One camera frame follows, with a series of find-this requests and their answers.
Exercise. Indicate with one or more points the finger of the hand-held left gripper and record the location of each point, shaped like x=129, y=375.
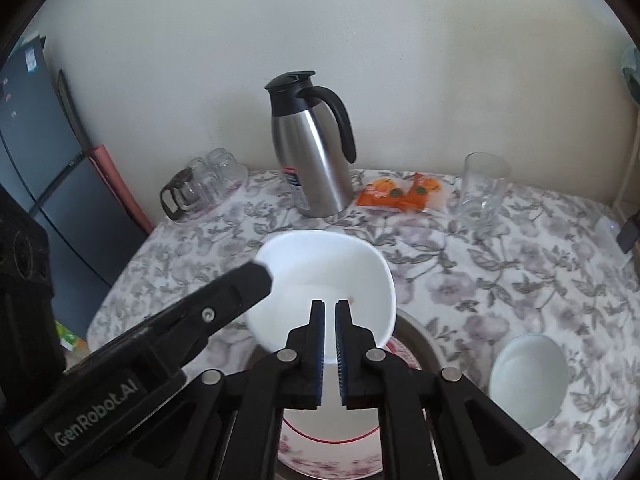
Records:
x=225, y=305

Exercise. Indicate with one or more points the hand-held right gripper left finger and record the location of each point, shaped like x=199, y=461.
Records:
x=320, y=360

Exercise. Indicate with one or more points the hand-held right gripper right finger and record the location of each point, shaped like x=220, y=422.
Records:
x=341, y=360

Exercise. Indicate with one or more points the stainless steel basin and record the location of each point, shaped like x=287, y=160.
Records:
x=425, y=345

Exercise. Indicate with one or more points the strawberry pattern white bowl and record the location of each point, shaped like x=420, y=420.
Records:
x=320, y=270

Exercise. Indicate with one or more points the pink floral plate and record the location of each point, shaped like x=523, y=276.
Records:
x=325, y=460

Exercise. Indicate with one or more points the green packet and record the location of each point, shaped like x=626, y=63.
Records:
x=70, y=337

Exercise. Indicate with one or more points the upturned glass cups set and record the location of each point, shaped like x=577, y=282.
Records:
x=205, y=185

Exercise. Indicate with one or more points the pink folded board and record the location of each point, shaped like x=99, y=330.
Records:
x=120, y=190

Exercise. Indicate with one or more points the stainless steel thermos jug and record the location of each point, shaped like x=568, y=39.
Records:
x=312, y=160

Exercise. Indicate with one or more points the orange snack packets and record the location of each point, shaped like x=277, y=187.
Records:
x=395, y=192

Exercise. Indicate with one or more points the grey floral tablecloth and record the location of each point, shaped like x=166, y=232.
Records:
x=500, y=280

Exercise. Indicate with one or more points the dark blue refrigerator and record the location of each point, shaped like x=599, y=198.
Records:
x=55, y=210

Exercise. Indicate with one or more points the pale blue bowl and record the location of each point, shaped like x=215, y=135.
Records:
x=530, y=380

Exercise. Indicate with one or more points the clear glass mug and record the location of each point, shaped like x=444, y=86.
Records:
x=482, y=190

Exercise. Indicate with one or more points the black power adapter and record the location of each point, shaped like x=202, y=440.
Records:
x=630, y=237

